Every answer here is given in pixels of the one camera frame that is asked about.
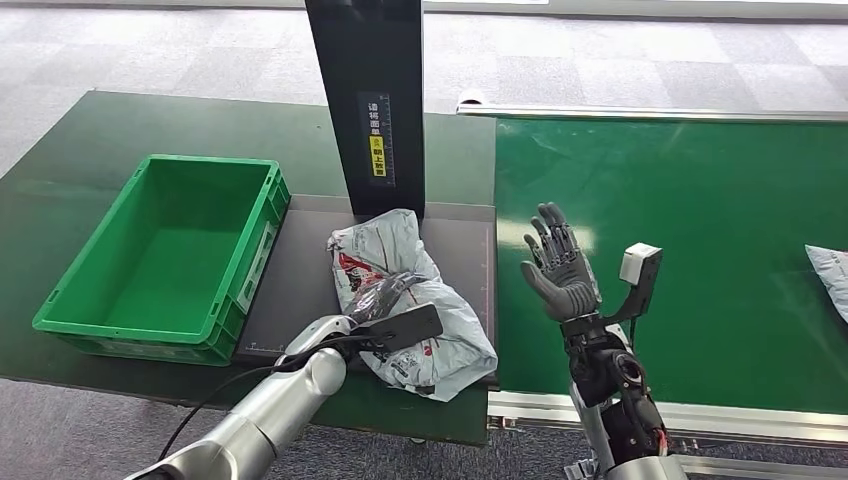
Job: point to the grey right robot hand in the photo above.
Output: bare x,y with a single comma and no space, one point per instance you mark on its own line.
563,278

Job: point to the grey mailer package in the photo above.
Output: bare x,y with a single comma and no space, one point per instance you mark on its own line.
457,338
831,275

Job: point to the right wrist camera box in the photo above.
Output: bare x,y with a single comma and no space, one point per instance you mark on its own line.
639,272

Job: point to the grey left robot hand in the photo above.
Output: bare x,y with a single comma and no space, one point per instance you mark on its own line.
381,298

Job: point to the green conveyor belt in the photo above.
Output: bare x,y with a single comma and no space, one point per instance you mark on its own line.
715,199

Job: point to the dark green table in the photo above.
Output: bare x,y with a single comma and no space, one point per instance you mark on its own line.
86,132

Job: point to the green plastic crate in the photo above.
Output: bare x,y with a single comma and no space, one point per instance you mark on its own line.
159,265

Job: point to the thin silver conveyor rail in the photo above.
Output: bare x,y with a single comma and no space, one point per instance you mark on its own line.
629,112

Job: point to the flat grey mailer package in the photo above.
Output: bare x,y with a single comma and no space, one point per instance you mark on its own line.
831,275

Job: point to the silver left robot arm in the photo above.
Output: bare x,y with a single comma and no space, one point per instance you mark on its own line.
278,411

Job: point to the black inbound scanner machine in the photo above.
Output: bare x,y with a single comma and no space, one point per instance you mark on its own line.
378,79

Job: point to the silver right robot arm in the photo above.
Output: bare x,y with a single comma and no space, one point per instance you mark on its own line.
619,411

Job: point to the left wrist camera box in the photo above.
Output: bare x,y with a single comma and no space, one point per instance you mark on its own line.
407,326

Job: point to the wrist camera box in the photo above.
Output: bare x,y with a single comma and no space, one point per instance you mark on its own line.
639,272
407,326

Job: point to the black yellow label sticker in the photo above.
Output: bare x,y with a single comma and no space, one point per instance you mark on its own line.
378,139

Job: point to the wide silver conveyor frame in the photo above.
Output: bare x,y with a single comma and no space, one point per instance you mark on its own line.
530,407

